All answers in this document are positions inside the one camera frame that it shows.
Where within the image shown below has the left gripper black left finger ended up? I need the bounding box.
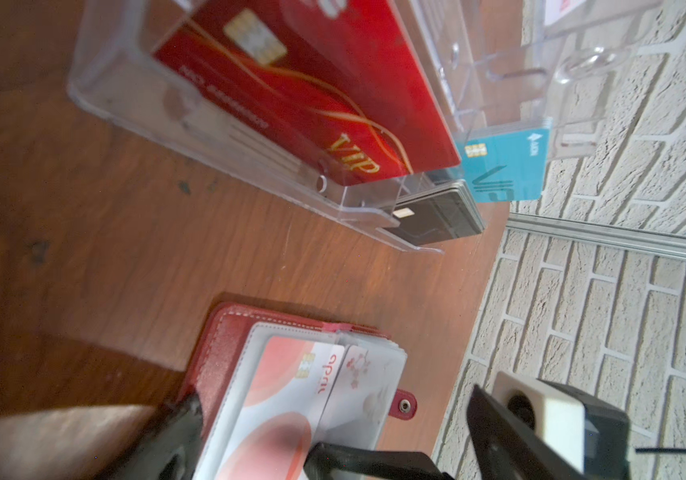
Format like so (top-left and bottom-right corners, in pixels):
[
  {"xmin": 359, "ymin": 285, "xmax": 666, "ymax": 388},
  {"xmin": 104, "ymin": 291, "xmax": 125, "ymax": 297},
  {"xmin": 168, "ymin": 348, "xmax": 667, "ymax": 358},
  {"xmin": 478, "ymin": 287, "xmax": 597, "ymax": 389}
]
[{"xmin": 94, "ymin": 393, "xmax": 204, "ymax": 480}]

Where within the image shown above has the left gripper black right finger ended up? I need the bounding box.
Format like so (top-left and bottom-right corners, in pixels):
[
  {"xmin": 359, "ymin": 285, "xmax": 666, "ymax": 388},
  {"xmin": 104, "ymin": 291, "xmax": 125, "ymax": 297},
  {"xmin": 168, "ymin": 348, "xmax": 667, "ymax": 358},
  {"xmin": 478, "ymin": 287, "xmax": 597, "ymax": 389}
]
[{"xmin": 303, "ymin": 442, "xmax": 451, "ymax": 480}]

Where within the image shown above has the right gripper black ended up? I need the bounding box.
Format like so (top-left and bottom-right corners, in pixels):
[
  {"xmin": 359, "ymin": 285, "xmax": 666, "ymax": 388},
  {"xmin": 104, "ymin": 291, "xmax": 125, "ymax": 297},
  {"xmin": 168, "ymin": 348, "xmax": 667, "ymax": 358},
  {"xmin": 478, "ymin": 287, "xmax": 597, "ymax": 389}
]
[{"xmin": 466, "ymin": 380, "xmax": 631, "ymax": 479}]

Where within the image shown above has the red leather card holder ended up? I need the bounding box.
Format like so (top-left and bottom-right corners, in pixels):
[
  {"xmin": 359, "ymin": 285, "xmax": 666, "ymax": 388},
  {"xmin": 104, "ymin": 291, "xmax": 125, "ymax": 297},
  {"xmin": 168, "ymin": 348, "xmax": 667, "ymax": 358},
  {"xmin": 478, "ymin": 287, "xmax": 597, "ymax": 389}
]
[{"xmin": 181, "ymin": 303, "xmax": 418, "ymax": 479}]

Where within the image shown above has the clear acrylic card organizer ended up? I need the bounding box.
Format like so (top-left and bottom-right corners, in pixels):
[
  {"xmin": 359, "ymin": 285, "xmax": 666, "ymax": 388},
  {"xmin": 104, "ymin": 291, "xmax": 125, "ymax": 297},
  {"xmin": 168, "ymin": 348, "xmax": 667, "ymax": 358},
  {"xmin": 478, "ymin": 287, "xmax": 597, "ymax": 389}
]
[{"xmin": 68, "ymin": 1, "xmax": 661, "ymax": 250}]

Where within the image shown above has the white pink circle card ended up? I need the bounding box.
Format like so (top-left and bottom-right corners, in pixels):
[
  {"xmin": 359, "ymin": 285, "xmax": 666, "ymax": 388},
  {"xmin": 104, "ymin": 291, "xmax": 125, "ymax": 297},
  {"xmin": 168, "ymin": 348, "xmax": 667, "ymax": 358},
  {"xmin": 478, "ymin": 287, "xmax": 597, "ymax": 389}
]
[{"xmin": 544, "ymin": 0, "xmax": 585, "ymax": 26}]

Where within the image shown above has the black VIP card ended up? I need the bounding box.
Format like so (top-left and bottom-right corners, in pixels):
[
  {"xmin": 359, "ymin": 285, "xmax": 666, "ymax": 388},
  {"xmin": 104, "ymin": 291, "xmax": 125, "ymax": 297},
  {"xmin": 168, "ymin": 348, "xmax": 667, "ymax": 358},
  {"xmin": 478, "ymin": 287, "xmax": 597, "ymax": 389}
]
[{"xmin": 385, "ymin": 179, "xmax": 486, "ymax": 246}]

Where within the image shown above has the teal VIP card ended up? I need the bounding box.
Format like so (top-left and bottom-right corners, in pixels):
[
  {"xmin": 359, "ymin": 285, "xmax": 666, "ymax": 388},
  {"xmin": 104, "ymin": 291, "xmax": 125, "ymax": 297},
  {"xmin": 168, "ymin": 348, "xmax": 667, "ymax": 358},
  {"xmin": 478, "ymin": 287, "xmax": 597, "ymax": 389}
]
[{"xmin": 458, "ymin": 126, "xmax": 551, "ymax": 203}]

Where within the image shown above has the red card in organizer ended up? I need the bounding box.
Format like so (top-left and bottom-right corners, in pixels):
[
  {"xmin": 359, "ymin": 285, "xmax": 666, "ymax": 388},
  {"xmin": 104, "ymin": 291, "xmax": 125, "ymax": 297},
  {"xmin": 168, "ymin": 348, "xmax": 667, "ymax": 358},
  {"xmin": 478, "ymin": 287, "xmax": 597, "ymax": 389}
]
[{"xmin": 154, "ymin": 1, "xmax": 460, "ymax": 185}]

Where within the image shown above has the thin black cable right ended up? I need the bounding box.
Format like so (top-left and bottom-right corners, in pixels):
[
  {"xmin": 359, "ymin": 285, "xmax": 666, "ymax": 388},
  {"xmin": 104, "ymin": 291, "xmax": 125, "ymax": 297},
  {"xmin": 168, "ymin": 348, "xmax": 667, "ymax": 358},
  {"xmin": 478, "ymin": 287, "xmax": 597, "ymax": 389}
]
[{"xmin": 634, "ymin": 446, "xmax": 686, "ymax": 460}]

